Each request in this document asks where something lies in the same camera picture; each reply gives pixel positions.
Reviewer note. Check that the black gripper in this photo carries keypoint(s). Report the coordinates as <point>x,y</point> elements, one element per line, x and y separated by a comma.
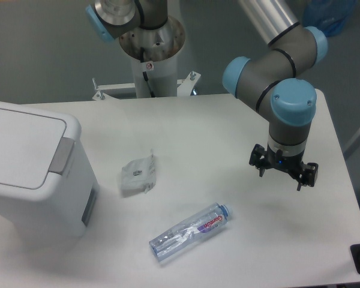
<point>306,173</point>

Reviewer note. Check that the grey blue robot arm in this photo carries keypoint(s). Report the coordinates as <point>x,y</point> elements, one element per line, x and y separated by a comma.
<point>270,86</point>

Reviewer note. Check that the white trash can body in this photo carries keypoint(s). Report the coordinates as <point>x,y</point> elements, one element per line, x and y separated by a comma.
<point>64,203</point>

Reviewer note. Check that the white trash can lid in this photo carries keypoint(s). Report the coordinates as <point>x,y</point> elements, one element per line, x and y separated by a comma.
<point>29,138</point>

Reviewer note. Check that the clear plastic water bottle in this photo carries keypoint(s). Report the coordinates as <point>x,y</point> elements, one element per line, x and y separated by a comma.
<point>197,228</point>

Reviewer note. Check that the crumpled white plastic pouch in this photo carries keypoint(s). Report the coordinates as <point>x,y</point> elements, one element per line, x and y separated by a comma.
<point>139,176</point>

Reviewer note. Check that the blue plastic bag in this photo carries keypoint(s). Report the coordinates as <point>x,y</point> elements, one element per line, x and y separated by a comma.
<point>328,16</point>

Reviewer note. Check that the white pedestal base frame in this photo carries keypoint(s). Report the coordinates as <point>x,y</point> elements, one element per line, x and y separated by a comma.
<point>184,87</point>

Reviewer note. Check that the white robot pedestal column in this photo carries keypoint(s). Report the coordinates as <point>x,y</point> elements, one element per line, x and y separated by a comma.
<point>154,55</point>

